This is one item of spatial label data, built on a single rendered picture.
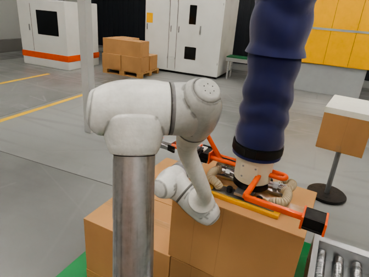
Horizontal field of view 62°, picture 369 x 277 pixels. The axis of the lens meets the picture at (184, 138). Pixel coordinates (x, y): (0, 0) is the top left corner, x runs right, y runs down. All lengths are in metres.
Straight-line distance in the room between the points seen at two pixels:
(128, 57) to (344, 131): 6.20
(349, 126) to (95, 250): 2.33
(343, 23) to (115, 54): 5.62
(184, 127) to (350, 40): 7.93
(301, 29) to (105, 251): 1.58
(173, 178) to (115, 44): 7.44
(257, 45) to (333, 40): 7.31
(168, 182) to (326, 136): 2.18
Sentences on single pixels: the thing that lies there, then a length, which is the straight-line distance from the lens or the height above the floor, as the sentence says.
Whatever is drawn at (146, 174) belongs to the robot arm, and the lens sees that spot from 0.72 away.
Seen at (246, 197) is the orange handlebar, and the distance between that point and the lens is 1.23.
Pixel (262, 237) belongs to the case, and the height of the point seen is 0.88.
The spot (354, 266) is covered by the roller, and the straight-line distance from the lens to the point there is 1.99.
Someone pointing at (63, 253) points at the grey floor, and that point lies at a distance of 2.60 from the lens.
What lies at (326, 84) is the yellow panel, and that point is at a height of 0.24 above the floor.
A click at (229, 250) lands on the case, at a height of 0.75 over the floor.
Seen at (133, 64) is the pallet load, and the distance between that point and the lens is 8.22.
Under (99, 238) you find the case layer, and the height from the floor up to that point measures 0.45.
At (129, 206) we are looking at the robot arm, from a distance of 0.73.
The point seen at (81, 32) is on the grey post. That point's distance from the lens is 4.33.
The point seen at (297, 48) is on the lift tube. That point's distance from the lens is 1.24.
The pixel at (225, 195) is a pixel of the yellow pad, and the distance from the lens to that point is 1.43.
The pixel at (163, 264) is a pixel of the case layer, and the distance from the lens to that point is 1.78.
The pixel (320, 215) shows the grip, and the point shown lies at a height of 1.11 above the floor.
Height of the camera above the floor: 1.74
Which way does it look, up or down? 23 degrees down
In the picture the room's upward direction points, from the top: 5 degrees clockwise
